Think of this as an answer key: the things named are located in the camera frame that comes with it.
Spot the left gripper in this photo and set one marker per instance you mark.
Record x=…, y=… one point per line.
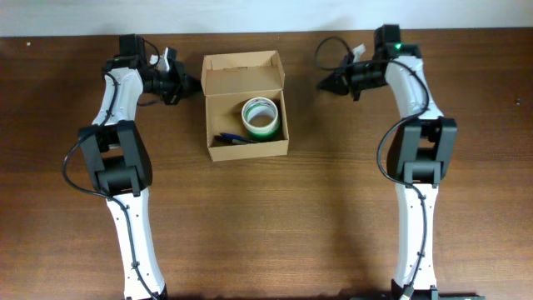
x=182, y=82

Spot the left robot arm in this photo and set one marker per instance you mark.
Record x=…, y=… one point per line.
x=117, y=160

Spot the white masking tape roll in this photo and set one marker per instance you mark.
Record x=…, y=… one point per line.
x=259, y=107

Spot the blue pen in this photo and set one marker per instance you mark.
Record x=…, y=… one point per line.
x=237, y=137

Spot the black sharpie marker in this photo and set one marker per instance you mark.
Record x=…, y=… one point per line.
x=230, y=140

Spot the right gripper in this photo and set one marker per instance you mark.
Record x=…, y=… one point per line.
x=340, y=83

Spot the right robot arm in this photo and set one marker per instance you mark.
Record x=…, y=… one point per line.
x=414, y=153

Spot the green tape roll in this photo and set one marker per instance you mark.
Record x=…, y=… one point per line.
x=264, y=134

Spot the brown cardboard box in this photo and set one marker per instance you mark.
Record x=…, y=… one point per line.
x=228, y=82

